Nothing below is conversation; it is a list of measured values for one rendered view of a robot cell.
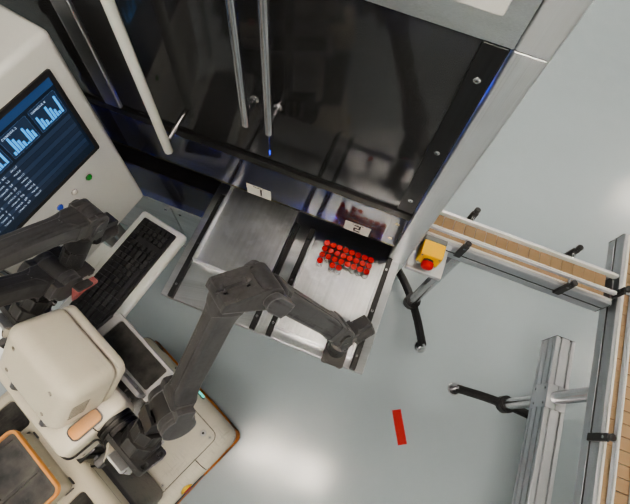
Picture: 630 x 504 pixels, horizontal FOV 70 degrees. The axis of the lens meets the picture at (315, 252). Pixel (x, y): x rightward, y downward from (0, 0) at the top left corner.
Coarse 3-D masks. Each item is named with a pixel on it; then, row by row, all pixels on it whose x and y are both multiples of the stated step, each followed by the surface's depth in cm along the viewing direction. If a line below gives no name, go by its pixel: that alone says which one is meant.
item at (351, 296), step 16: (304, 272) 152; (320, 272) 152; (304, 288) 150; (320, 288) 150; (336, 288) 151; (352, 288) 151; (368, 288) 151; (320, 304) 148; (336, 304) 148; (352, 304) 149; (368, 304) 149; (288, 320) 145; (352, 320) 147; (304, 336) 144; (320, 336) 144; (352, 352) 140
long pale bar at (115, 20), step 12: (108, 0) 84; (108, 12) 86; (120, 24) 89; (120, 36) 92; (120, 48) 95; (132, 48) 96; (132, 60) 98; (132, 72) 101; (144, 84) 105; (144, 96) 108; (156, 108) 114; (156, 120) 116; (156, 132) 121; (168, 144) 127
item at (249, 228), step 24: (240, 192) 162; (216, 216) 155; (240, 216) 158; (264, 216) 159; (288, 216) 159; (216, 240) 154; (240, 240) 155; (264, 240) 155; (216, 264) 151; (240, 264) 151
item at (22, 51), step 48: (0, 48) 95; (48, 48) 101; (0, 96) 96; (48, 96) 107; (0, 144) 102; (48, 144) 114; (96, 144) 129; (0, 192) 109; (48, 192) 123; (96, 192) 141
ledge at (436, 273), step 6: (414, 252) 158; (408, 258) 157; (414, 258) 157; (444, 258) 157; (408, 264) 156; (414, 264) 156; (420, 264) 156; (444, 264) 157; (414, 270) 156; (420, 270) 155; (426, 270) 155; (432, 270) 155; (438, 270) 156; (432, 276) 155; (438, 276) 155
